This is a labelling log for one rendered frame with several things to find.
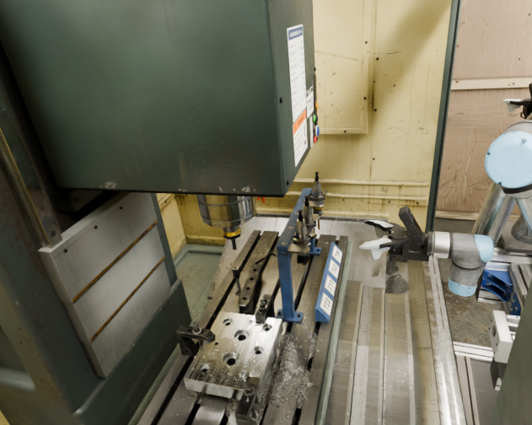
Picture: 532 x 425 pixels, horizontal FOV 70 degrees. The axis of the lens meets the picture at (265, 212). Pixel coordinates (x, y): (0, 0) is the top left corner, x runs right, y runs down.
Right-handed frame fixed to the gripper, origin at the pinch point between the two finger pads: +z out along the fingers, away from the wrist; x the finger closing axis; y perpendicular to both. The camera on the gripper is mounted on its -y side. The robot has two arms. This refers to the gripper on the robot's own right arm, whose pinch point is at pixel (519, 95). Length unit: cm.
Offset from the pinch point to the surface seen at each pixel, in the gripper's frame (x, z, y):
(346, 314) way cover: -96, -69, 58
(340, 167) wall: -87, -4, 17
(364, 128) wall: -73, -8, -2
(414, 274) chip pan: -59, -31, 72
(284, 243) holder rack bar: -111, -85, 8
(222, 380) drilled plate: -133, -120, 29
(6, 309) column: -181, -123, -9
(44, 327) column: -177, -120, 1
